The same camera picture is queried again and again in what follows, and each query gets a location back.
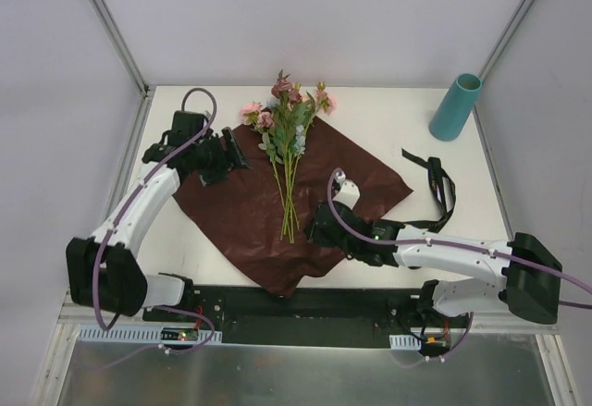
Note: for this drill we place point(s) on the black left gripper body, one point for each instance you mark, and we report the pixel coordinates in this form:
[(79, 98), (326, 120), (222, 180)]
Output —
[(226, 154)]

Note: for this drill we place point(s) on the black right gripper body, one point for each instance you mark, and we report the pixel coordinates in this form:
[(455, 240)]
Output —
[(326, 223)]

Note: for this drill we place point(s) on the pink rose flower stem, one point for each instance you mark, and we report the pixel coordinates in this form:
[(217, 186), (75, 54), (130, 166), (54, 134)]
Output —
[(261, 120)]

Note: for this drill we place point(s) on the mauve rose flower stem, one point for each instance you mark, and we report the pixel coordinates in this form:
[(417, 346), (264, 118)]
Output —
[(287, 96)]

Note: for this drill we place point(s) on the pink bud flower stem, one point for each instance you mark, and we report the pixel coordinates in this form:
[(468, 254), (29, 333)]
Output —
[(313, 103)]

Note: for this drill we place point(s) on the black ribbon gold lettering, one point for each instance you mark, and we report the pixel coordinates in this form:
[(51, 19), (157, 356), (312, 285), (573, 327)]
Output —
[(443, 190)]

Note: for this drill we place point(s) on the blue hydrangea flower stem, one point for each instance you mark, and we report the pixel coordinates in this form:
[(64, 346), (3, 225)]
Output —
[(295, 150)]

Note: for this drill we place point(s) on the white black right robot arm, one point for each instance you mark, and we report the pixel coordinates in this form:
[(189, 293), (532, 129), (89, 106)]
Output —
[(517, 277)]

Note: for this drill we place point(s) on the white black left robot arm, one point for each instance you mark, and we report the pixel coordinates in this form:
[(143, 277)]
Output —
[(103, 269)]

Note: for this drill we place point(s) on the teal cone vase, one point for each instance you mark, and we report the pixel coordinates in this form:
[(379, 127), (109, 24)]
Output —
[(455, 108)]

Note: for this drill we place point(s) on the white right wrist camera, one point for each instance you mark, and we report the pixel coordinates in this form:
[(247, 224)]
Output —
[(344, 190)]

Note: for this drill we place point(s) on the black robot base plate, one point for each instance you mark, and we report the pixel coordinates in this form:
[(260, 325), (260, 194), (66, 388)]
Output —
[(311, 332)]

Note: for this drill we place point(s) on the white right cable duct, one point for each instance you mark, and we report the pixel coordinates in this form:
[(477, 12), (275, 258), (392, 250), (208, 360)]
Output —
[(404, 343)]

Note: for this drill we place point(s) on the white cable duct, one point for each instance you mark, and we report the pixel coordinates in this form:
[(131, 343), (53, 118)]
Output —
[(404, 343), (166, 335)]

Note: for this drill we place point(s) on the white left cable duct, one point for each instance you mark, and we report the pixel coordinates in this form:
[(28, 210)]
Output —
[(166, 335)]

